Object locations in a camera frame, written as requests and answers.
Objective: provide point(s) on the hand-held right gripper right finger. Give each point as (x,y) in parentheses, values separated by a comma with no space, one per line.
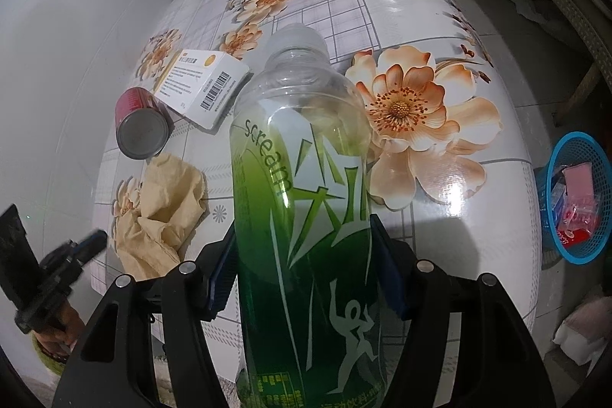
(389,269)

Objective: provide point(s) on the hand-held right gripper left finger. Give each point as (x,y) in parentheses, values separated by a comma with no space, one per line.
(222,274)

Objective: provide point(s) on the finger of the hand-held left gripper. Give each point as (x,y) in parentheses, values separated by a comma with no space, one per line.
(91,245)

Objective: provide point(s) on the green plastic bottle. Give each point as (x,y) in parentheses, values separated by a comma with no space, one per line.
(306,197)

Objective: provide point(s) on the blue plastic basket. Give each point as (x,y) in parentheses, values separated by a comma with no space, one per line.
(562,245)

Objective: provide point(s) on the blue packet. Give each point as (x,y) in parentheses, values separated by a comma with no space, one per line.
(557,200)

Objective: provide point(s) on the red snack bag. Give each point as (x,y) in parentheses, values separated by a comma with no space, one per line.
(576,236)

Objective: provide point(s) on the person's left hand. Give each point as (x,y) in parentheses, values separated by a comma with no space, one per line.
(62,331)

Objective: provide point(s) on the beige cloth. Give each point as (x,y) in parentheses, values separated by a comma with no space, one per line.
(162,207)

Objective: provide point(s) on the red drink can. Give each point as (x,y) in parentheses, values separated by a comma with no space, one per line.
(141,126)

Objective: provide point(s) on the white cardboard box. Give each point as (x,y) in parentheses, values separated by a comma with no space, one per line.
(205,85)

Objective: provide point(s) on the pink packet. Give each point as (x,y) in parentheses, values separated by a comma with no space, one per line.
(578,181)

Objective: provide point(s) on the white paper scrap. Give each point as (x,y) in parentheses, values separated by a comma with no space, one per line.
(523,4)

